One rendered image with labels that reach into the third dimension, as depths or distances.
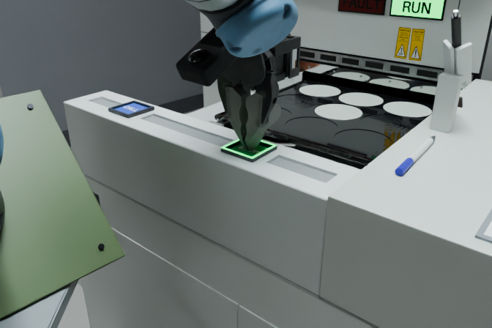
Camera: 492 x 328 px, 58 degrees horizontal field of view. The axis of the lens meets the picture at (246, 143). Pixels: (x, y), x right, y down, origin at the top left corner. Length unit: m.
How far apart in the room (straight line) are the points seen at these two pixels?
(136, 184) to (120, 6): 2.49
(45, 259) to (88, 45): 2.54
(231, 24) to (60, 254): 0.39
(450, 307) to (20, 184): 0.54
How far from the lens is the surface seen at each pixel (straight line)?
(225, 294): 0.72
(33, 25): 2.96
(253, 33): 0.39
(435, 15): 1.07
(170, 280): 0.81
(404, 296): 0.53
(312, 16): 1.19
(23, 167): 0.68
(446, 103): 0.72
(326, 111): 0.96
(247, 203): 0.59
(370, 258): 0.52
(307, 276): 0.58
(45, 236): 0.65
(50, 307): 0.62
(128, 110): 0.79
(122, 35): 3.21
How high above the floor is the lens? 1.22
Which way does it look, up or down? 24 degrees down
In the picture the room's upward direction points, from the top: straight up
